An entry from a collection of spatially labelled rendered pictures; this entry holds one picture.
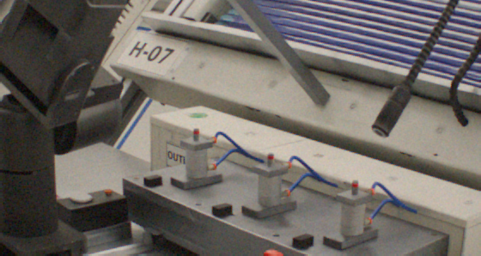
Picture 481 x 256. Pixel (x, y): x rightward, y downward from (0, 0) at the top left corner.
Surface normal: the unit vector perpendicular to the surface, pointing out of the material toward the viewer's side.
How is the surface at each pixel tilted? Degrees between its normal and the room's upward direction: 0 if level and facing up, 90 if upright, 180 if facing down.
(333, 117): 90
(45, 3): 123
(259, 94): 90
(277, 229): 44
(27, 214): 109
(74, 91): 100
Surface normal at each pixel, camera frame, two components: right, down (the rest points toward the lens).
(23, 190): 0.25, 0.26
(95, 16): 0.70, 0.58
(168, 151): -0.75, 0.15
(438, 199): 0.02, -0.97
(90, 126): 0.82, 0.22
